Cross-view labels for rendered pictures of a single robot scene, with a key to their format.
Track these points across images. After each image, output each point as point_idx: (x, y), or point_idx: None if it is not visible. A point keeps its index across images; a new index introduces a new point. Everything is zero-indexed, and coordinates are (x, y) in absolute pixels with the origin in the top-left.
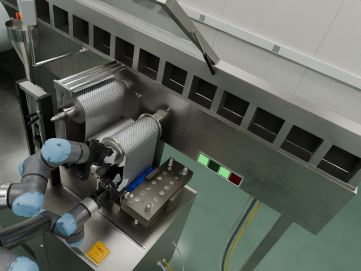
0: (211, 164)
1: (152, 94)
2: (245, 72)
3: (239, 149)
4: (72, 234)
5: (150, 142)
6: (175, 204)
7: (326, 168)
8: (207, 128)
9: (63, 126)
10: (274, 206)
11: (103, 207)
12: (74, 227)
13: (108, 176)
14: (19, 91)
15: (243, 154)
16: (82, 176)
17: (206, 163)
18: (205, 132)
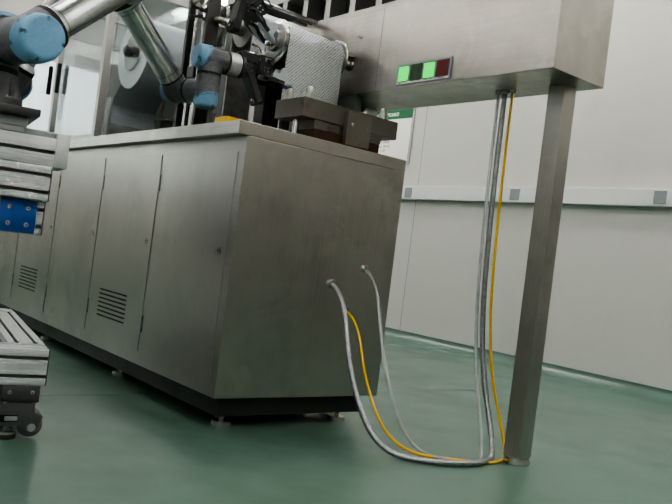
0: (413, 70)
1: (343, 32)
2: None
3: (441, 18)
4: (205, 71)
5: (329, 58)
6: (360, 140)
7: None
8: (404, 22)
9: (226, 77)
10: (495, 69)
11: (251, 98)
12: (210, 51)
13: (266, 91)
14: (190, 6)
15: (445, 22)
16: (233, 21)
17: (406, 76)
18: (402, 31)
